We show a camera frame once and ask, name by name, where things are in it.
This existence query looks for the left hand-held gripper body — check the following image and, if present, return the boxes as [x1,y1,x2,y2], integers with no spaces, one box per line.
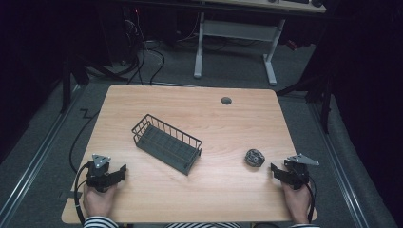
[86,153,112,193]

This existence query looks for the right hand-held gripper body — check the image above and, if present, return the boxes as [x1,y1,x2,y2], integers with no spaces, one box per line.
[283,153,320,191]

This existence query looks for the person's left hand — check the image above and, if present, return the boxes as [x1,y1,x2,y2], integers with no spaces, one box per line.
[82,182,119,220]

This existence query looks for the person's right hand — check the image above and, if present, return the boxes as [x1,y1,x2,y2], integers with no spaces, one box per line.
[280,181,314,225]

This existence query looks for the dark crumpled ball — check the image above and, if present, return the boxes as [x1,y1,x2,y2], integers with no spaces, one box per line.
[244,148,266,168]

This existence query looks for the striped left sleeve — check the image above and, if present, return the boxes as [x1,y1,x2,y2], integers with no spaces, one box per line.
[82,216,120,228]

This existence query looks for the striped sleeve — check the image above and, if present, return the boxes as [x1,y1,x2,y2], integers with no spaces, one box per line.
[289,222,321,228]
[82,216,120,228]

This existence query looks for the striped right sleeve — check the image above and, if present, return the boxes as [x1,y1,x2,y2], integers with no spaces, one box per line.
[289,222,321,228]

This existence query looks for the black metal stand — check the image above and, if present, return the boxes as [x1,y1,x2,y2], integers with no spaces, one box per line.
[276,70,336,135]
[59,51,129,114]

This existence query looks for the striped shirt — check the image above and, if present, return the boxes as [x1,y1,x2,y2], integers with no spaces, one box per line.
[163,221,242,228]

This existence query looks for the white-framed desk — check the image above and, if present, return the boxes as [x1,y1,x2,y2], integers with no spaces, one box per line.
[193,0,327,86]

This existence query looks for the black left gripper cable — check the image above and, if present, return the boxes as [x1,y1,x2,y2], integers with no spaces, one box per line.
[68,109,100,226]

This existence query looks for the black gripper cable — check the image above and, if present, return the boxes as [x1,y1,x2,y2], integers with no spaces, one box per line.
[68,109,100,226]
[304,175,318,224]

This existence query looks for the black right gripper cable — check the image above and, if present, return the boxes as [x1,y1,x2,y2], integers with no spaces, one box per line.
[304,175,318,224]

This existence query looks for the metal floor rail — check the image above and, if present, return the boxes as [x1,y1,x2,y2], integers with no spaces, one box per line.
[309,103,370,228]
[0,84,84,219]

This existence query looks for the black wire basket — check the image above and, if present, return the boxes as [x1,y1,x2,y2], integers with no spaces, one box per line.
[130,113,203,177]

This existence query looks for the black floor cables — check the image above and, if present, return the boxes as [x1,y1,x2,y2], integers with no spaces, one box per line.
[122,18,166,87]

